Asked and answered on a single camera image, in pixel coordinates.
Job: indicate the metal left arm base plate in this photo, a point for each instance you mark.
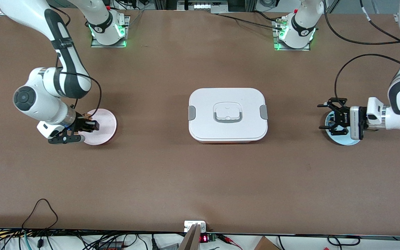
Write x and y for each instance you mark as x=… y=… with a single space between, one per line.
x=275 y=47

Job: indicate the lit control box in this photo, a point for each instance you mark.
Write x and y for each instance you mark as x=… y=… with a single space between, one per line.
x=201 y=6

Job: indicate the white lidded lunch box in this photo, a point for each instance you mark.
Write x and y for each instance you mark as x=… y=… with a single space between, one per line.
x=203 y=104

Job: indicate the light blue round plate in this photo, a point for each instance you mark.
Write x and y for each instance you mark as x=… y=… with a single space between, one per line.
x=344 y=140

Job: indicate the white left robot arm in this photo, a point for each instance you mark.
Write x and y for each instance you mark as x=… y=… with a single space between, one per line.
x=399 y=121

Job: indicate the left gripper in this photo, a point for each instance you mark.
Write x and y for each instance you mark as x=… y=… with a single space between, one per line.
x=343 y=118

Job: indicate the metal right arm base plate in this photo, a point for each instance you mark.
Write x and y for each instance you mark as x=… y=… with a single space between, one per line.
x=97 y=45

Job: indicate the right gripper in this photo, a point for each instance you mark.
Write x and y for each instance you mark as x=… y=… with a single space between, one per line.
x=81 y=123

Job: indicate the red digit display module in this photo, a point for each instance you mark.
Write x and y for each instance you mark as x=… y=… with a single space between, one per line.
x=204 y=239

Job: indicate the grey aluminium bar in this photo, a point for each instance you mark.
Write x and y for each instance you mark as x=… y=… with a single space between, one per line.
x=190 y=241

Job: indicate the pink round plate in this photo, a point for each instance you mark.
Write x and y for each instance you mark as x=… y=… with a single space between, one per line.
x=104 y=133

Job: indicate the aluminium frame corner bracket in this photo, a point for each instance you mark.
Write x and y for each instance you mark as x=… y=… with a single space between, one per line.
x=396 y=17

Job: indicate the small white power box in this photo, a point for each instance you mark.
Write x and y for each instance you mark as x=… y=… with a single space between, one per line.
x=189 y=225

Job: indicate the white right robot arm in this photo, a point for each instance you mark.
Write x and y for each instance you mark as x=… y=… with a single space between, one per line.
x=36 y=100

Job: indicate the brown cardboard piece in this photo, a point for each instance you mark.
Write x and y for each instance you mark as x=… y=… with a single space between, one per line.
x=264 y=244

